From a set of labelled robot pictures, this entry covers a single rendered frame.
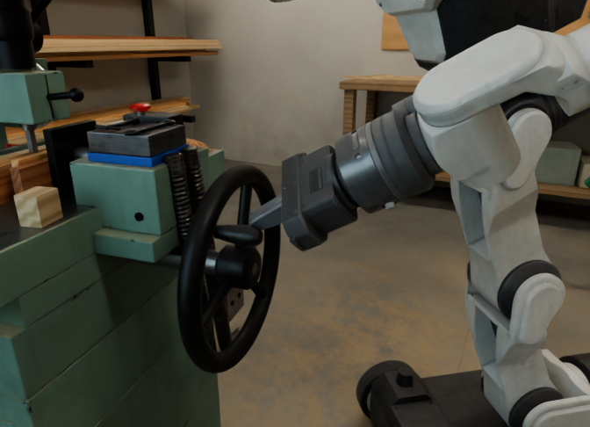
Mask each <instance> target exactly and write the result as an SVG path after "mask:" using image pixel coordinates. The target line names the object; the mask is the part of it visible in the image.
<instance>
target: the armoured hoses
mask: <svg viewBox="0 0 590 427"><path fill-rule="evenodd" d="M163 161H164V163H165V164H167V165H168V169H169V178H170V183H171V185H170V186H171V187H172V189H171V191H172V196H173V200H174V205H175V207H174V209H175V210H176V211H175V214H176V222H177V224H176V225H177V226H178V229H177V230H178V231H179V232H178V234H179V235H180V236H179V239H181V240H180V243H181V247H182V251H183V247H184V243H185V239H186V236H187V234H188V231H189V228H190V225H191V221H192V219H193V216H194V214H195V212H196V210H197V208H198V205H199V203H200V201H201V200H202V198H203V197H204V195H205V186H204V181H203V177H202V175H203V173H202V172H201V171H202V169H201V168H200V167H201V164H200V158H199V153H198V147H197V146H189V147H185V148H182V149H180V153H177V152H175V153H169V154H167V155H165V156H163ZM184 162H185V165H184ZM185 167H186V169H185ZM186 170H187V172H186V174H187V175H188V176H187V178H188V183H189V187H190V189H189V190H188V185H187V181H186V176H185V171H186ZM189 191H190V192H191V193H190V194H189ZM190 196H191V198H190V199H189V197H190ZM190 201H191V203H190ZM191 204H192V206H191ZM191 207H192V208H193V209H192V208H191ZM191 210H192V211H191ZM193 212H194V213H193ZM192 215H193V216H192ZM209 250H216V249H215V241H214V237H213V234H212V240H211V242H210V246H209ZM205 279H206V283H207V284H206V286H207V290H208V293H209V299H210V298H211V296H212V294H213V293H214V291H215V290H216V288H217V287H218V285H219V281H218V280H217V278H216V276H214V275H209V274H205V277H204V278H203V288H202V308H203V307H204V306H205V304H206V303H207V301H208V297H207V291H206V288H205ZM213 320H214V326H215V329H216V336H217V339H218V343H219V348H220V350H221V351H222V350H224V349H225V348H227V346H228V345H230V343H232V342H233V340H234V339H235V338H236V337H237V335H238V333H239V332H240V330H241V328H238V329H236V330H235V331H234V332H233V333H232V334H231V330H230V324H229V321H228V314H227V305H226V302H225V299H224V300H223V301H222V302H221V304H220V305H219V307H218V309H217V310H216V312H215V314H214V315H213ZM205 335H206V338H207V340H208V343H209V345H211V347H212V348H213V349H214V350H215V351H217V346H216V342H215V338H214V331H213V327H212V319H211V320H210V321H209V323H208V324H207V326H206V327H205Z"/></svg>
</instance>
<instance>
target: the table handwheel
mask: <svg viewBox="0 0 590 427"><path fill-rule="evenodd" d="M238 188H241V192H240V203H239V213H238V221H237V225H248V219H249V211H250V204H251V196H252V189H254V191H255V193H256V195H257V197H258V199H259V201H260V205H261V206H262V205H264V204H266V203H267V202H269V201H270V200H272V199H274V198H275V197H276V194H275V191H274V189H273V186H272V184H271V182H270V180H269V179H268V178H267V176H266V175H265V174H264V173H263V172H262V171H261V170H259V169H258V168H256V167H255V166H252V165H248V164H241V165H236V166H234V167H232V168H230V169H228V170H226V171H225V172H223V173H222V174H221V175H220V176H219V177H218V178H217V179H216V180H215V181H214V182H213V183H212V185H211V186H210V188H209V189H208V190H207V192H206V193H205V195H204V197H203V198H202V200H201V201H200V203H199V205H198V208H197V210H196V212H195V214H194V216H193V219H192V221H191V225H190V228H189V231H188V234H187V236H186V239H185V243H184V247H183V251H182V247H181V245H178V246H177V247H175V248H174V249H173V250H172V251H171V252H169V253H168V254H166V255H165V256H164V257H162V258H161V259H159V260H158V261H157V262H155V263H150V262H145V261H140V260H135V259H130V258H129V259H130V260H131V261H134V262H138V263H143V264H153V265H158V266H163V267H169V268H174V269H178V270H179V274H178V282H177V318H178V325H179V329H180V334H181V338H182V341H183V346H184V349H185V350H186V352H187V354H188V356H189V357H190V359H191V361H192V362H193V363H194V364H195V365H196V366H197V367H198V368H200V369H201V370H203V371H205V372H207V373H223V372H225V371H227V370H229V369H231V368H233V367H234V366H235V365H237V364H238V363H239V362H240V361H241V360H242V359H243V358H244V357H245V355H246V354H247V353H248V351H249V350H250V348H251V347H252V345H253V343H254V342H255V340H256V338H257V336H258V334H259V332H260V330H261V328H262V326H263V323H264V320H265V317H266V315H267V313H268V310H269V307H270V302H271V299H272V295H273V292H274V288H275V284H276V280H277V270H278V264H279V256H280V243H281V226H280V224H279V225H276V226H274V227H271V228H266V229H265V230H264V245H263V263H262V259H261V255H260V254H259V252H258V250H257V249H256V248H253V247H247V246H241V245H238V244H227V245H226V246H225V247H224V248H223V249H222V250H209V246H210V242H211V240H212V234H213V231H214V229H215V227H216V224H217V221H218V219H219V217H220V214H221V212H222V210H223V208H224V206H225V205H226V203H227V202H228V200H229V199H230V197H231V196H232V195H233V193H234V192H235V191H236V190H237V189H238ZM261 268H262V269H261ZM260 273H261V274H260ZM204 274H209V275H214V276H216V278H217V280H218V281H219V285H218V287H217V288H216V290H215V291H214V293H213V294H212V296H211V298H210V299H209V301H207V303H206V304H205V306H204V307H203V308H202V288H203V278H204ZM259 276H260V278H259ZM258 279H259V283H258V282H257V280H258ZM232 287H234V288H239V289H244V290H249V289H251V290H252V291H253V293H254V294H255V298H254V301H253V304H252V307H251V309H250V311H249V313H248V317H247V319H246V321H245V322H244V324H243V326H242V328H241V330H240V332H239V333H238V335H237V337H236V338H235V339H234V340H233V342H232V343H230V345H228V346H227V348H225V349H224V350H222V351H215V350H214V349H213V348H212V347H211V345H209V343H208V340H207V338H206V335H205V327H206V326H207V324H208V323H209V321H210V320H211V319H212V317H213V315H214V314H215V312H216V310H217V309H218V307H219V305H220V304H221V302H222V301H223V300H224V299H225V298H226V296H227V294H228V293H229V292H230V290H231V289H232Z"/></svg>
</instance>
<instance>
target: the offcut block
mask: <svg viewBox="0 0 590 427"><path fill-rule="evenodd" d="M13 197H14V200H15V205H16V208H17V213H18V220H19V224H20V226H22V227H32V228H44V227H45V226H47V225H49V224H51V223H53V222H54V221H57V220H59V219H60V218H62V217H63V215H62V210H61V202H60V197H59V192H58V188H56V187H43V186H35V187H33V188H31V189H28V190H26V191H24V192H21V193H18V194H16V195H14V196H13Z"/></svg>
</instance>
